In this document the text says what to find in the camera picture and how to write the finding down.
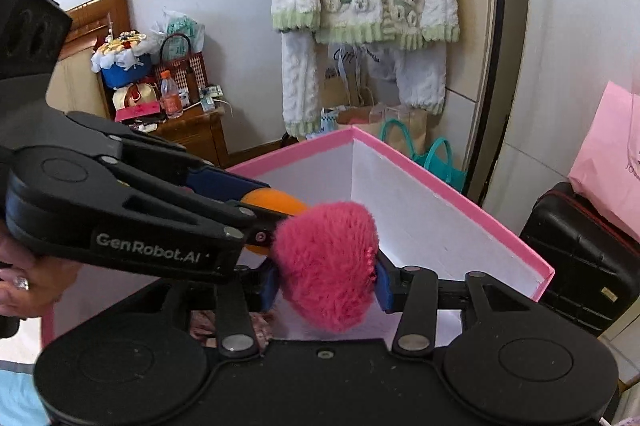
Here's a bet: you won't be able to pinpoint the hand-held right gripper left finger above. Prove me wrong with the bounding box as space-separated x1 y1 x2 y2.
167 263 281 358

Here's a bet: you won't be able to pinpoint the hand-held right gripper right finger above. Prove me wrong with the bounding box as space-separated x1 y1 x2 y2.
375 262 532 355

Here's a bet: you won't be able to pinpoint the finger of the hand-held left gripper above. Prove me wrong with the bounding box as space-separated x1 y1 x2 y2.
119 157 275 253
66 111 273 203

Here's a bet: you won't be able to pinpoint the orange plush ball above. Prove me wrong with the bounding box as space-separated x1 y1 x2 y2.
239 188 312 257

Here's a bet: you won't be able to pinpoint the pink fluffy ball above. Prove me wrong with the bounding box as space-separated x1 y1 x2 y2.
271 200 379 333

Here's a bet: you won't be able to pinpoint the pink cardboard box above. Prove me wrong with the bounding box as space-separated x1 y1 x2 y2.
41 127 556 348

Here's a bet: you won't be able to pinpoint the person's left hand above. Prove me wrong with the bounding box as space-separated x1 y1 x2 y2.
0 225 82 321

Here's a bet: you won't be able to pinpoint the wooden cabinet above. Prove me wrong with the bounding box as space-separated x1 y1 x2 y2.
49 0 232 170

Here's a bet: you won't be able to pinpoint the orange drink bottle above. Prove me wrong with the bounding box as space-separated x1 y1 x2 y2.
158 70 184 121

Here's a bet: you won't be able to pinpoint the white fluffy pants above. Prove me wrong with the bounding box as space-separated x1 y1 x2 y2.
279 30 447 140

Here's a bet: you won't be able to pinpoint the brown woven basket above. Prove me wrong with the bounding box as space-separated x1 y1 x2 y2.
152 34 209 97

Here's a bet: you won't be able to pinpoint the teal bag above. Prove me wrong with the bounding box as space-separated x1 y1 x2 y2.
380 119 469 193

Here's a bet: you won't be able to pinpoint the brown paper bag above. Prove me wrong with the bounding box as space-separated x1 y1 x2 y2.
322 76 429 157

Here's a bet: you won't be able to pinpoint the flower bouquet in blue box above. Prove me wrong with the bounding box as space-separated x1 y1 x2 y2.
90 30 154 89

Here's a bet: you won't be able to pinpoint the green white plastic bag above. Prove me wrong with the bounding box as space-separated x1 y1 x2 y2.
151 8 206 52

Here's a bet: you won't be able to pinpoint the white canvas bag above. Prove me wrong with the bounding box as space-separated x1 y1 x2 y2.
324 44 392 82

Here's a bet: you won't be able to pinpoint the black suitcase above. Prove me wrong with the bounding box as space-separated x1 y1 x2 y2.
518 181 640 338

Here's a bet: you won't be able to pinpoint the blue cloth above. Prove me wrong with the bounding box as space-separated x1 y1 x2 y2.
0 360 47 426

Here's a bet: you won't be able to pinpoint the pink tote bag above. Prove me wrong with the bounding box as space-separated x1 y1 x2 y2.
568 80 640 243

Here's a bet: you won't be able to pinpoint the black clothes rack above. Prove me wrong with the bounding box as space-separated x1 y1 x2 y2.
462 0 509 194

